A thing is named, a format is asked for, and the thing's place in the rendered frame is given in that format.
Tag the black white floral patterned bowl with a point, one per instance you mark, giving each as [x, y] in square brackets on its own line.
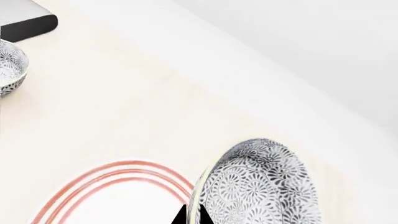
[261, 184]
[11, 65]

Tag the grey box with black side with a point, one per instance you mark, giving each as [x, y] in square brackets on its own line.
[28, 22]

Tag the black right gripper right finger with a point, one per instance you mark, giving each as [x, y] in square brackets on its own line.
[205, 215]

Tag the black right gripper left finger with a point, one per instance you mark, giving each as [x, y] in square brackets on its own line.
[181, 217]

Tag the white plate with red rings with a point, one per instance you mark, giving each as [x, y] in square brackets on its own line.
[124, 200]

